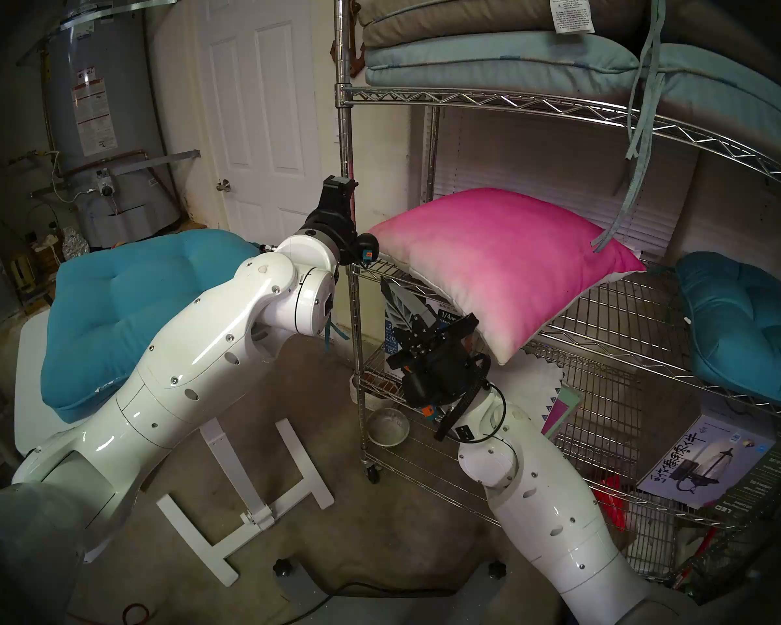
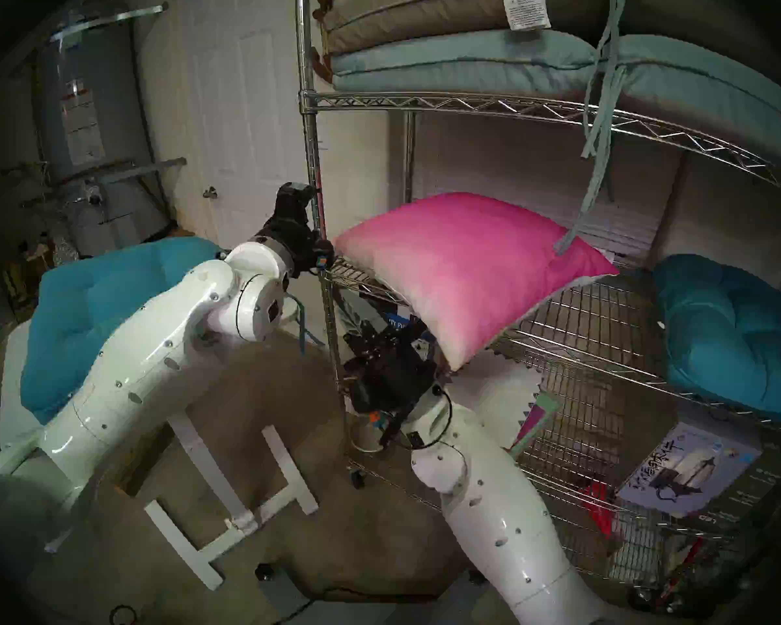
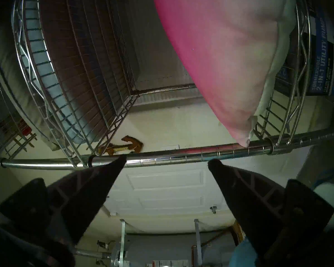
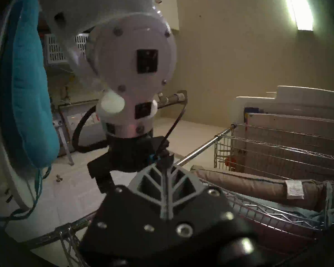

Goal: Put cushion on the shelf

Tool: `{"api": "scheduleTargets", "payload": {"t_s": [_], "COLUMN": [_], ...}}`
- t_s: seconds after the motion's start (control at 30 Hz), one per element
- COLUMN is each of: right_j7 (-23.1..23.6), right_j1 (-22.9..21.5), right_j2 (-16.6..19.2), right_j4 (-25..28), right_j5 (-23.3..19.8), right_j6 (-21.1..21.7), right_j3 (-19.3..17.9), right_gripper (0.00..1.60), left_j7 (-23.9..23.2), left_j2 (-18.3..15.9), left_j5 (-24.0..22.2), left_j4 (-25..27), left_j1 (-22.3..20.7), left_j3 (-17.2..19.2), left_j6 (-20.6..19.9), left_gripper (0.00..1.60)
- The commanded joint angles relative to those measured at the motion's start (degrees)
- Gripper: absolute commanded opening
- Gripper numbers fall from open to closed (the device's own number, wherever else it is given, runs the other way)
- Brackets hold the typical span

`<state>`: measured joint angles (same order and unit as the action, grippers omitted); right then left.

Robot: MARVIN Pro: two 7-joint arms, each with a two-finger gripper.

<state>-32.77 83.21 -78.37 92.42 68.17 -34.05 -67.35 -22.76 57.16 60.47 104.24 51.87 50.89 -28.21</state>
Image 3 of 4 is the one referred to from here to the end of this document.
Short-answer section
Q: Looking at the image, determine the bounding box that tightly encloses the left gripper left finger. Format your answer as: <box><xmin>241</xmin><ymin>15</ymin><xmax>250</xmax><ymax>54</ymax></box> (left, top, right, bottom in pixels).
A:
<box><xmin>0</xmin><ymin>155</ymin><xmax>127</xmax><ymax>245</ymax></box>

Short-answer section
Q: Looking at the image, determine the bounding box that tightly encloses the teal square tufted cushion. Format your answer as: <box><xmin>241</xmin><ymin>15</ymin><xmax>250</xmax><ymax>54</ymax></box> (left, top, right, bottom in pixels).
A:
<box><xmin>228</xmin><ymin>237</ymin><xmax>261</xmax><ymax>267</ymax></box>

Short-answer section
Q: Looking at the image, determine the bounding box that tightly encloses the white panel door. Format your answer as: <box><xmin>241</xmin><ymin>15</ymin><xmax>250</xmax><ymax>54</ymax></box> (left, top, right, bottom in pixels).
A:
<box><xmin>100</xmin><ymin>162</ymin><xmax>240</xmax><ymax>234</ymax></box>

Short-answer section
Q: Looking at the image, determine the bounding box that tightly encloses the wooden anchor wall decor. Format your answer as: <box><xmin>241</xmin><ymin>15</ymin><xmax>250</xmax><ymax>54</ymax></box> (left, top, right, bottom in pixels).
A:
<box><xmin>98</xmin><ymin>135</ymin><xmax>144</xmax><ymax>156</ymax></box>

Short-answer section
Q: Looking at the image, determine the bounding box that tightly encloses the pink splatter print cushion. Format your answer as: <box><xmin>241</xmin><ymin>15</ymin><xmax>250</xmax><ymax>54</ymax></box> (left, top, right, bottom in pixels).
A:
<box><xmin>152</xmin><ymin>0</ymin><xmax>299</xmax><ymax>148</ymax></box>

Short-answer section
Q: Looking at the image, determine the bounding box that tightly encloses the utility pump cardboard box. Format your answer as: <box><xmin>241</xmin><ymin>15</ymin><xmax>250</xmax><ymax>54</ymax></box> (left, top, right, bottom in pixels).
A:
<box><xmin>276</xmin><ymin>6</ymin><xmax>334</xmax><ymax>97</ymax></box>

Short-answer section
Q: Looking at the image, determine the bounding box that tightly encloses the chrome wire shelving rack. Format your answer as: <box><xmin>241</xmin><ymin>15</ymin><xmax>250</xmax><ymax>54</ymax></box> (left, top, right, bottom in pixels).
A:
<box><xmin>0</xmin><ymin>0</ymin><xmax>334</xmax><ymax>169</ymax></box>

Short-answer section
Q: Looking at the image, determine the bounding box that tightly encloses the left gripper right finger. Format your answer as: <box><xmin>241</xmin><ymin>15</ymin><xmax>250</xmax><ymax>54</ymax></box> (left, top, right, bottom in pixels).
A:
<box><xmin>208</xmin><ymin>159</ymin><xmax>334</xmax><ymax>267</ymax></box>

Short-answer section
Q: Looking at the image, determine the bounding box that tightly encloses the beige bench cushion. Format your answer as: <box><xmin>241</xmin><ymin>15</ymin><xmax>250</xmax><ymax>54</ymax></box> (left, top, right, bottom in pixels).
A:
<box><xmin>0</xmin><ymin>19</ymin><xmax>62</xmax><ymax>151</ymax></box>

